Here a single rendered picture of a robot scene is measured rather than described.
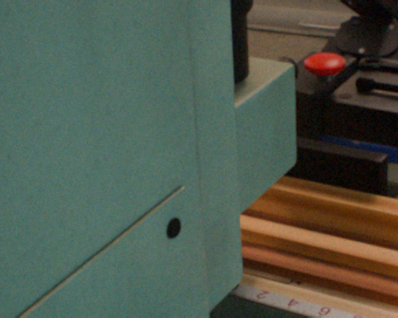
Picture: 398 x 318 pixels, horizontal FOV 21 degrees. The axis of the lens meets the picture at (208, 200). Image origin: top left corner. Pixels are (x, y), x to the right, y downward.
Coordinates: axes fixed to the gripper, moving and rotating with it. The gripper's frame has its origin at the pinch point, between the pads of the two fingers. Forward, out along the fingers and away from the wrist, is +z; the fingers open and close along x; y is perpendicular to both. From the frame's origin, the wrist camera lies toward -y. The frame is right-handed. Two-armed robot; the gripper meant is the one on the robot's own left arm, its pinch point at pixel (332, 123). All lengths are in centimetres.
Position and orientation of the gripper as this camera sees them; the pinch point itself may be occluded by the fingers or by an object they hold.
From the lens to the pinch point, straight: 108.3
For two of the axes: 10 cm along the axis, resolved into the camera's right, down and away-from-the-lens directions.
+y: 3.0, 5.4, 7.8
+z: -4.1, 8.2, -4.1
